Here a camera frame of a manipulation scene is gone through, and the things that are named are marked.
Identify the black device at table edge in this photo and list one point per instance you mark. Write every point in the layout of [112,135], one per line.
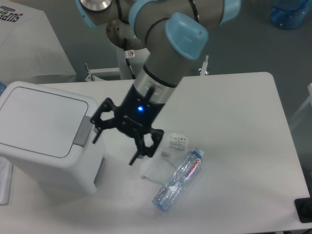
[304,209]

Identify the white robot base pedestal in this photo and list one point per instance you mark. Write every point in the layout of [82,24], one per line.
[131,54]

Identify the metal table clamp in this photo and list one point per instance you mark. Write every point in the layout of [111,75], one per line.
[203,70]

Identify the blue translucent water jug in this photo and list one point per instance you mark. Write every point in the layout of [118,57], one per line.
[289,14]

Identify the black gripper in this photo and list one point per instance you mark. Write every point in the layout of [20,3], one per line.
[140,113]

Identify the crumpled white plastic wrapper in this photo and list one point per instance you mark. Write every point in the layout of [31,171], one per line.
[168,156]

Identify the white push-lid trash can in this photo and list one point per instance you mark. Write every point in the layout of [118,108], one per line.
[47,133]

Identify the white printed cloth cover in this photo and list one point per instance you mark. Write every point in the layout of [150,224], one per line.
[29,48]

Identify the clear plastic water bottle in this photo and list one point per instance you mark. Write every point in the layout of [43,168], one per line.
[178,181]

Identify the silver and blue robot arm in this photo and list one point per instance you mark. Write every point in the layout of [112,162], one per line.
[175,33]

